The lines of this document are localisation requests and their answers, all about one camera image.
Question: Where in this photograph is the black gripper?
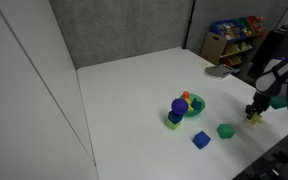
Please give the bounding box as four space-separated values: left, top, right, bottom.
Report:
245 92 272 120

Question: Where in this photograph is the yellow star toy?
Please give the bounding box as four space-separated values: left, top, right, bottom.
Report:
248 112 264 125

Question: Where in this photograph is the green bowl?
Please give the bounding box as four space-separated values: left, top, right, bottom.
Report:
179 93 206 118

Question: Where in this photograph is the teal toy piece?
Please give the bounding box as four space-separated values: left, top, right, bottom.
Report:
191 97 204 112

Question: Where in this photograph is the yellow block toy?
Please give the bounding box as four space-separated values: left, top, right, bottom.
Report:
183 97 195 113

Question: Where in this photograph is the wooden toy shelf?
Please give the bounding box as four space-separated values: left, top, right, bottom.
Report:
199 15 271 69

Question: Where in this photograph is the green toy bin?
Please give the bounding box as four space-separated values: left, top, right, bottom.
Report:
237 17 253 34

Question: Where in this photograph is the blue toy bin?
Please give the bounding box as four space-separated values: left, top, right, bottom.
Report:
209 19 243 38

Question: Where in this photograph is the red toy bin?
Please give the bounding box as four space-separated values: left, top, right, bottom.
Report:
247 15 266 33

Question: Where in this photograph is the green cube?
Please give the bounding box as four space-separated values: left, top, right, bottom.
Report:
216 123 236 140

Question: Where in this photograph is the grey metal clamp plate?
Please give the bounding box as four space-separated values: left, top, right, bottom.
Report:
205 64 234 80

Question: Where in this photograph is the black equipment base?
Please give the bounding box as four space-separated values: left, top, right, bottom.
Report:
247 142 288 180

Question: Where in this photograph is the blue cube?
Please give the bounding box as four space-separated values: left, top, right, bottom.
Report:
192 130 212 150

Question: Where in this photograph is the black office chair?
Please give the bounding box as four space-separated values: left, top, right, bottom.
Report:
249 29 280 79

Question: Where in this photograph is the purple spiky ball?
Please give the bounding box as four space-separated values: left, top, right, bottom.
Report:
170 97 189 117

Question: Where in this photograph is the dark blue block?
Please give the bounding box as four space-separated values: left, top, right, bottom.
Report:
167 111 183 125

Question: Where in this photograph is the light green block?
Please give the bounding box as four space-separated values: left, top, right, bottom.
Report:
165 119 182 131

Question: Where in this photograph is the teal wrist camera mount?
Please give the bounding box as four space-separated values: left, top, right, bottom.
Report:
269 95 288 111

